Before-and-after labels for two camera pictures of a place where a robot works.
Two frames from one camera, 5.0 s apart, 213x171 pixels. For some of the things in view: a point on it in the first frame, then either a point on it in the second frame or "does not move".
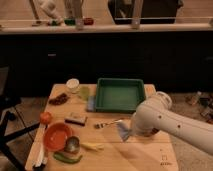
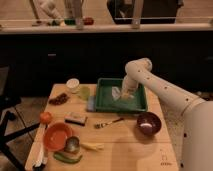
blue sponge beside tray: x=91 y=103 does not move
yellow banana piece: x=99 y=147 does not move
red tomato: x=45 y=117 does not move
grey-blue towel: x=123 y=131 to x=116 y=93
